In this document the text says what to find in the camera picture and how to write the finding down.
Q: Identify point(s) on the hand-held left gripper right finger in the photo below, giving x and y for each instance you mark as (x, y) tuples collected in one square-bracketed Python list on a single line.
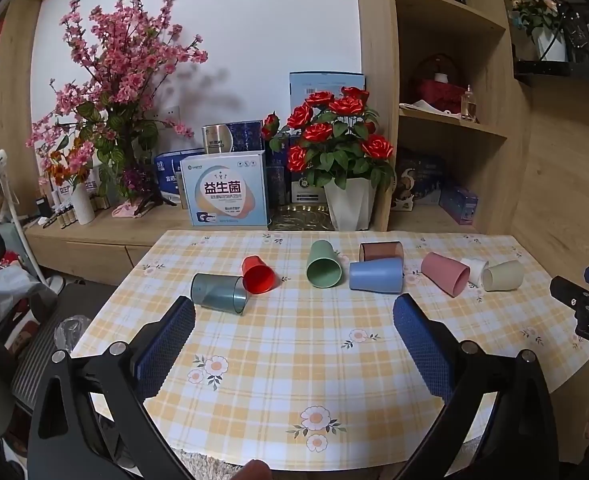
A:
[(424, 350)]

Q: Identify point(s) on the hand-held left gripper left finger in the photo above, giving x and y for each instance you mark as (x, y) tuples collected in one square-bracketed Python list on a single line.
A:
[(167, 345)]

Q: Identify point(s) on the beige cup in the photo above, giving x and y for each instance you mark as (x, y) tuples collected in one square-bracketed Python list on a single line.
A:
[(503, 276)]

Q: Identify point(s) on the grey transparent cup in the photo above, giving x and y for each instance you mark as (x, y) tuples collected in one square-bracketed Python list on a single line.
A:
[(219, 294)]

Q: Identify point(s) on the pink cup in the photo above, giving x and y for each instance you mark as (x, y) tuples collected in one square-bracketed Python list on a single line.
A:
[(444, 272)]

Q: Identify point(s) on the blue cup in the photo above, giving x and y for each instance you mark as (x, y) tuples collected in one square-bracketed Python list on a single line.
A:
[(377, 276)]

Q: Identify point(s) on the white cup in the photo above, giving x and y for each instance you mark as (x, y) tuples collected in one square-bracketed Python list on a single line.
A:
[(475, 270)]

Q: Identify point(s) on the brown transparent cup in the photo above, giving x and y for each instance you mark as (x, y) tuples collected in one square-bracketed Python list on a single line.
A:
[(382, 251)]

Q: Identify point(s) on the red cup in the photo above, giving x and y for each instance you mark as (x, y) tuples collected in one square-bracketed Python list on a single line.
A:
[(259, 275)]

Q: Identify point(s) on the green cup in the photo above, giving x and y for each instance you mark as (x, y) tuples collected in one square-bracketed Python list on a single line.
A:
[(324, 264)]

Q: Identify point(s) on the person's left hand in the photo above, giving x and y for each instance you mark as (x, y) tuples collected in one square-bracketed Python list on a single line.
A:
[(253, 471)]

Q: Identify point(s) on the clear plastic bag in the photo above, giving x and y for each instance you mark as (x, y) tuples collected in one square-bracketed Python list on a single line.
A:
[(72, 332)]

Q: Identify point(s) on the yellow checked floral tablecloth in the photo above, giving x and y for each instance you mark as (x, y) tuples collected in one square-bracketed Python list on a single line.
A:
[(304, 350)]

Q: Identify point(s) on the wooden low cabinet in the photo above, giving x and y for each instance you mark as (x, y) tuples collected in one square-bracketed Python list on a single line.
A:
[(89, 250)]

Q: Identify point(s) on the black treadmill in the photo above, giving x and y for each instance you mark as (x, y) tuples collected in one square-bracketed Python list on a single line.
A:
[(39, 365)]

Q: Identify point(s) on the pink fabric item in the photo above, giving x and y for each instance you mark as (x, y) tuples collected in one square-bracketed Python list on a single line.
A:
[(127, 211)]

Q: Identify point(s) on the purple box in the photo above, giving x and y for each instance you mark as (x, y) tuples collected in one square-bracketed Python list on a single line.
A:
[(458, 204)]

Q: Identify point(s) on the black tripod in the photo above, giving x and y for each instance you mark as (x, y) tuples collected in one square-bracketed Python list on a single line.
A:
[(149, 199)]

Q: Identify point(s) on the wooden shelf unit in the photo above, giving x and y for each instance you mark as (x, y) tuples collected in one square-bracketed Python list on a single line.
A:
[(494, 160)]

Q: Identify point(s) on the white faceted flower pot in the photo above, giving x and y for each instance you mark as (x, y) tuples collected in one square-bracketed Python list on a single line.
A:
[(349, 206)]

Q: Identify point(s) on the white ribbed vase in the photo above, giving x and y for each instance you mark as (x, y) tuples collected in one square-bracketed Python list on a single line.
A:
[(83, 205)]

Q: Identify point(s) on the dark blue moon box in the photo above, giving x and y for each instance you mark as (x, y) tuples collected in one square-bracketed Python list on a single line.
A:
[(417, 185)]

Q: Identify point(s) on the white and blue box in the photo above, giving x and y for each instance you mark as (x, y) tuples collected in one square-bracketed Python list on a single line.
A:
[(224, 190)]

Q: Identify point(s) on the row of small bottles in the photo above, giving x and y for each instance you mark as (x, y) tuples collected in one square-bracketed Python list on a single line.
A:
[(64, 212)]

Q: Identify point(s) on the blue carton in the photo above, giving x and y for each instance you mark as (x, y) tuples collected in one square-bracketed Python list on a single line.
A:
[(168, 175)]

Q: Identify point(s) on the purple flower bunch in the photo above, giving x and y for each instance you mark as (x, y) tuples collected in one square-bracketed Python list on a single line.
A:
[(135, 177)]

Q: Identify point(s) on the white labelled box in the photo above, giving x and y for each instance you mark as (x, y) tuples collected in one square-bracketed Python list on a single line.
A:
[(307, 194)]

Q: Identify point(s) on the tall dark blue box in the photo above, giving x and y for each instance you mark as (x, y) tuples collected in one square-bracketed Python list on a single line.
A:
[(277, 180)]

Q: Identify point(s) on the orange flower bunch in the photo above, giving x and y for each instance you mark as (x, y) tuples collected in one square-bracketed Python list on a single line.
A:
[(62, 172)]

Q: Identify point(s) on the metal can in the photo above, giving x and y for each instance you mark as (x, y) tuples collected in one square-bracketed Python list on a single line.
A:
[(217, 140)]

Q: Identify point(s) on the glass perfume bottle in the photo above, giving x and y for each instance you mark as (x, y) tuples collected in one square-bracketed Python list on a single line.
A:
[(468, 104)]

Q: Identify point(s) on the dark blue patterned box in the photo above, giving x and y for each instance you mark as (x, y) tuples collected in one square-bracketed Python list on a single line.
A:
[(248, 135)]

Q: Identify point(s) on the red rose plant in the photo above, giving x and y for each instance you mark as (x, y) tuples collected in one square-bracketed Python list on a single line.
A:
[(329, 135)]

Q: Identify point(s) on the white cloth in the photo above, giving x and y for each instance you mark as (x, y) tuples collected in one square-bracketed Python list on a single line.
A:
[(424, 107)]

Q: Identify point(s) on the black device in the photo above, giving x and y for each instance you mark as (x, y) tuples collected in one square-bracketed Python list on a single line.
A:
[(581, 35)]

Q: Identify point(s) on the red basket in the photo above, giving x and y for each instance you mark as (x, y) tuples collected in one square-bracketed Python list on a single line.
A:
[(437, 90)]

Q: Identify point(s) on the pink blossom branches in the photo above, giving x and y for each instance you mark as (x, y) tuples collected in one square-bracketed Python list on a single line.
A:
[(124, 75)]

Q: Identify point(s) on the pink rose plant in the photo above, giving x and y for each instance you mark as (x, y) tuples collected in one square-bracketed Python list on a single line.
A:
[(539, 5)]

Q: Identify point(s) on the light blue flat box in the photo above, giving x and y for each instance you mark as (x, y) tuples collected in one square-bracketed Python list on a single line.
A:
[(324, 85)]

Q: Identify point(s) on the black wall shelf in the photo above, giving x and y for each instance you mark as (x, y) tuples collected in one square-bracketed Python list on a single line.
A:
[(559, 69)]

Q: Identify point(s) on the white wall outlet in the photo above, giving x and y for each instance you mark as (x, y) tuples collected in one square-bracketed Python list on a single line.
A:
[(173, 112)]

